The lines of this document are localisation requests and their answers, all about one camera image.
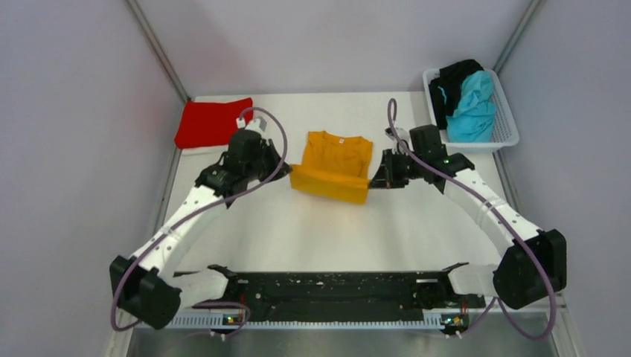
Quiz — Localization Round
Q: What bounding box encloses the white slotted cable duct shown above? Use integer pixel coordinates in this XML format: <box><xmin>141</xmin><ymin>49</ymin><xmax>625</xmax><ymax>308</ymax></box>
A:
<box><xmin>166</xmin><ymin>311</ymin><xmax>469</xmax><ymax>330</ymax></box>

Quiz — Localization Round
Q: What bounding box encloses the cyan t shirt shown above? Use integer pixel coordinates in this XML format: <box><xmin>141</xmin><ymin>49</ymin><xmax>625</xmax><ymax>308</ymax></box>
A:
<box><xmin>446</xmin><ymin>70</ymin><xmax>497</xmax><ymax>144</ymax></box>

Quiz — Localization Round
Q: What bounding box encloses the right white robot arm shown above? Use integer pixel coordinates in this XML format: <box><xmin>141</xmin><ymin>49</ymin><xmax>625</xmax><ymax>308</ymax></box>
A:
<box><xmin>369</xmin><ymin>125</ymin><xmax>567</xmax><ymax>309</ymax></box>

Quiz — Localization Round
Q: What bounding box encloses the red folded t shirt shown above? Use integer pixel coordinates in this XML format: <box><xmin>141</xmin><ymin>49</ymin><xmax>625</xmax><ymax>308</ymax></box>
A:
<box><xmin>174</xmin><ymin>97</ymin><xmax>253</xmax><ymax>149</ymax></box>

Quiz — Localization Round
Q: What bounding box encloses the orange t shirt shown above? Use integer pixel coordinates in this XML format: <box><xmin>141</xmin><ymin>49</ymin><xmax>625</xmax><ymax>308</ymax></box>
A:
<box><xmin>289</xmin><ymin>131</ymin><xmax>374</xmax><ymax>205</ymax></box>

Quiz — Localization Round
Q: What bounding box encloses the black t shirt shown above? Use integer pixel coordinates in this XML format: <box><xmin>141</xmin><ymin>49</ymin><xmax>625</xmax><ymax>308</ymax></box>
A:
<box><xmin>429</xmin><ymin>59</ymin><xmax>483</xmax><ymax>129</ymax></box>

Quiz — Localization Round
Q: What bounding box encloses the white plastic basket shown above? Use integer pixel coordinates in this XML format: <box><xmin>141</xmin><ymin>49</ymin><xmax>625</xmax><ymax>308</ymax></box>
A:
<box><xmin>423</xmin><ymin>68</ymin><xmax>519</xmax><ymax>153</ymax></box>

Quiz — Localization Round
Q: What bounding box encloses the aluminium frame post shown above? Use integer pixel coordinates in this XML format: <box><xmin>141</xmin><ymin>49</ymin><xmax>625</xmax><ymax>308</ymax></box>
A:
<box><xmin>123</xmin><ymin>0</ymin><xmax>190</xmax><ymax>103</ymax></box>
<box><xmin>493</xmin><ymin>0</ymin><xmax>547</xmax><ymax>75</ymax></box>

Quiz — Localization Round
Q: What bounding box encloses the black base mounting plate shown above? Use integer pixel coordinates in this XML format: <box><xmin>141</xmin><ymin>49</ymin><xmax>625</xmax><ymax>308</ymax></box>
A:
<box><xmin>190</xmin><ymin>269</ymin><xmax>487</xmax><ymax>324</ymax></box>

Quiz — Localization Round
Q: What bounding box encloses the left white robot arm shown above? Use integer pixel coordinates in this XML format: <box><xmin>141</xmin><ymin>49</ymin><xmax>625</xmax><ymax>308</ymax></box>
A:
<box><xmin>109</xmin><ymin>117</ymin><xmax>290</xmax><ymax>329</ymax></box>

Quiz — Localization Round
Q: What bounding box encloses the white folded cloth under red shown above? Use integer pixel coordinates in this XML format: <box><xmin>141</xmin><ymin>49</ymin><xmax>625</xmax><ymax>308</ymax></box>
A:
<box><xmin>182</xmin><ymin>145</ymin><xmax>228</xmax><ymax>156</ymax></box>

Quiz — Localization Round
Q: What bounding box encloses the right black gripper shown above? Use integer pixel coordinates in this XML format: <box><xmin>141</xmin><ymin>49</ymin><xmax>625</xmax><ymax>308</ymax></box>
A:
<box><xmin>369</xmin><ymin>148</ymin><xmax>426</xmax><ymax>189</ymax></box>

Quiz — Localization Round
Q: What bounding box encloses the right aluminium frame post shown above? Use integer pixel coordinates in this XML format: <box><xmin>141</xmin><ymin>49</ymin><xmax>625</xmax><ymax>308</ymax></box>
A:
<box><xmin>493</xmin><ymin>0</ymin><xmax>547</xmax><ymax>75</ymax></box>

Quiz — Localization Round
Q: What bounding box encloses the left aluminium frame post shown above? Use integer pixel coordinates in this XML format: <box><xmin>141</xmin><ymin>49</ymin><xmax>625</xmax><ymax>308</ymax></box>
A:
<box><xmin>123</xmin><ymin>0</ymin><xmax>190</xmax><ymax>103</ymax></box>

